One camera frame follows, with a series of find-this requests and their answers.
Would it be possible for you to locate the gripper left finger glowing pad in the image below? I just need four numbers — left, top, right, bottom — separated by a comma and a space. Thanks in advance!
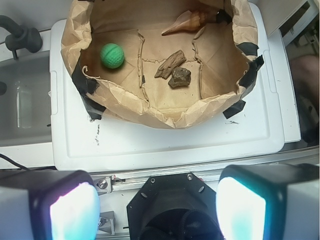
0, 170, 100, 240

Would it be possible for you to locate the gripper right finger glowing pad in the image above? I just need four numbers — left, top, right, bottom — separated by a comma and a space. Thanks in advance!
216, 163, 320, 240

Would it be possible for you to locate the green dimpled ball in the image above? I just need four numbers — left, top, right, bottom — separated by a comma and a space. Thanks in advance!
100, 43, 125, 69

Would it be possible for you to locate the white plastic bin lid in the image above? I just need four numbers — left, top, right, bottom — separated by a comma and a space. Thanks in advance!
50, 3, 285, 172

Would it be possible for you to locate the dark grey rock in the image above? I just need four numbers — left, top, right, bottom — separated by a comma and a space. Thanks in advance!
168, 67, 191, 88

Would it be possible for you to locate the black faucet fixture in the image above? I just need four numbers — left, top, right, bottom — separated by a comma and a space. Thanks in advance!
0, 15, 43, 60

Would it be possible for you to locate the brown driftwood piece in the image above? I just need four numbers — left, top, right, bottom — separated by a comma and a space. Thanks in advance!
154, 49, 186, 79

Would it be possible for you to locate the brown paper bag tray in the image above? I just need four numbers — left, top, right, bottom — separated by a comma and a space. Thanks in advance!
61, 0, 264, 129

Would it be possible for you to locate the spiral conch seashell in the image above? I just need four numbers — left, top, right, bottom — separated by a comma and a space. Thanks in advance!
161, 10, 220, 36

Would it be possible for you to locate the black cable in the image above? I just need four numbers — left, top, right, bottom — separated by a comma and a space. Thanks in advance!
0, 153, 33, 172

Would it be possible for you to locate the silver corner bracket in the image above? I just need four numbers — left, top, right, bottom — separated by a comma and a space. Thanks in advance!
93, 176, 113, 196

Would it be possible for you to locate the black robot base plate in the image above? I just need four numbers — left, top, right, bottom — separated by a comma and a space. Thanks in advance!
126, 172, 224, 240

